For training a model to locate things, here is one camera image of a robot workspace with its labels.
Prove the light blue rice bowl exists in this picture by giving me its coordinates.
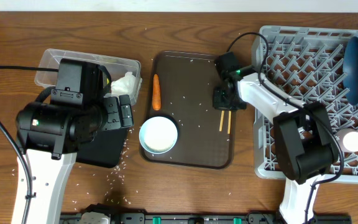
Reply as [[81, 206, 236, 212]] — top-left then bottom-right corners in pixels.
[[139, 116, 178, 154]]

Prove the clear plastic container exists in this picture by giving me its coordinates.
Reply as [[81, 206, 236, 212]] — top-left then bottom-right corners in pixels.
[[39, 49, 142, 105]]

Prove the dark brown serving tray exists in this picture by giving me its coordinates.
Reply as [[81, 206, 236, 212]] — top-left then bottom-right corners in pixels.
[[140, 51, 234, 169]]

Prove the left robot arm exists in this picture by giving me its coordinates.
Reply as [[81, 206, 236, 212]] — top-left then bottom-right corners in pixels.
[[12, 58, 134, 223]]

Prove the white napkin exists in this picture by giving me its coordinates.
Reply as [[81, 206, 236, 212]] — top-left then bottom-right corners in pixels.
[[111, 72, 136, 96]]

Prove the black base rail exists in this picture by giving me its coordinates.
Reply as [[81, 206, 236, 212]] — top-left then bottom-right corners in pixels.
[[59, 205, 354, 224]]

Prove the wooden chopstick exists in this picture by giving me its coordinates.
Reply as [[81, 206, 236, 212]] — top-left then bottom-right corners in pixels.
[[219, 110, 225, 132], [227, 111, 232, 134]]

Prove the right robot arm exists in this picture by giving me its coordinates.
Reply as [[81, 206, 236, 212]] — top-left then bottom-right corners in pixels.
[[213, 52, 343, 223]]

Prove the pink white cup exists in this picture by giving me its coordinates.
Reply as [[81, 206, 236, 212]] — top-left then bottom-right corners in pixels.
[[335, 128, 358, 153]]

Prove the orange carrot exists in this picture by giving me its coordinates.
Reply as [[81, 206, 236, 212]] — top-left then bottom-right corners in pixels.
[[152, 74, 162, 111]]

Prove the black rectangular tray bin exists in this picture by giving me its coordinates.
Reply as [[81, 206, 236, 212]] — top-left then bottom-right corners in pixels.
[[76, 128, 128, 168]]

